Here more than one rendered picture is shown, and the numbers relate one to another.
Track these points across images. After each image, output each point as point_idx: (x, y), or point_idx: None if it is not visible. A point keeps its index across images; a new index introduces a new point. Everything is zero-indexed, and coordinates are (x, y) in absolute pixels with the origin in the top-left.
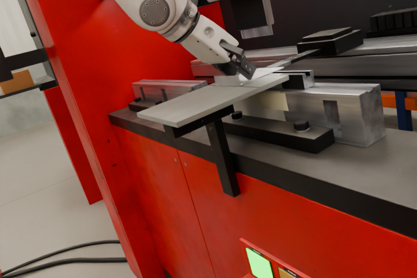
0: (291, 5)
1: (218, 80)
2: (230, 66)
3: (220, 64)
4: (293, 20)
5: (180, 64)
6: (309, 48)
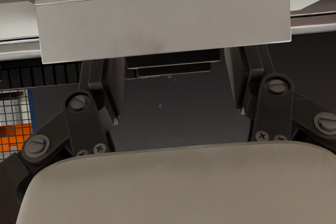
0: (333, 90)
1: (251, 11)
2: (232, 74)
3: (252, 102)
4: (332, 67)
5: None
6: (186, 51)
